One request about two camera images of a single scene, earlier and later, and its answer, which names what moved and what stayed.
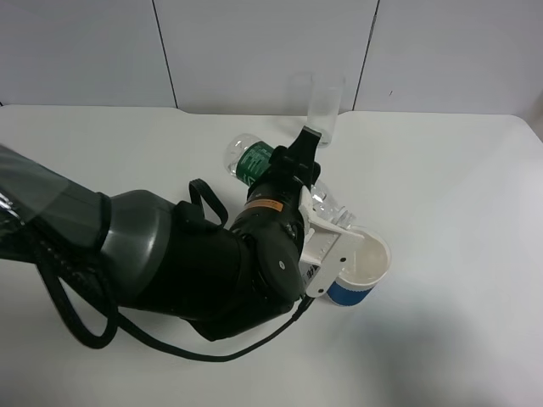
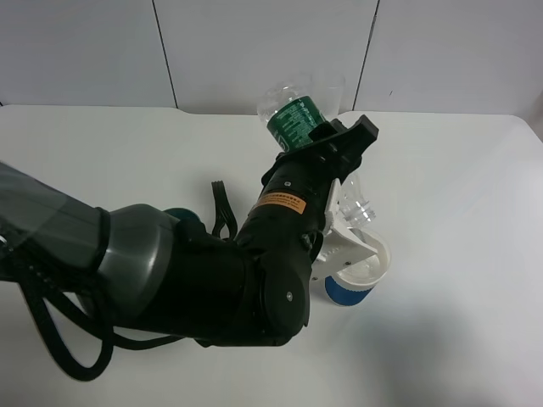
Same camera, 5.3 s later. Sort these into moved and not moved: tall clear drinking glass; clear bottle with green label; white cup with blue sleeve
Moved: clear bottle with green label
Not moved: tall clear drinking glass; white cup with blue sleeve
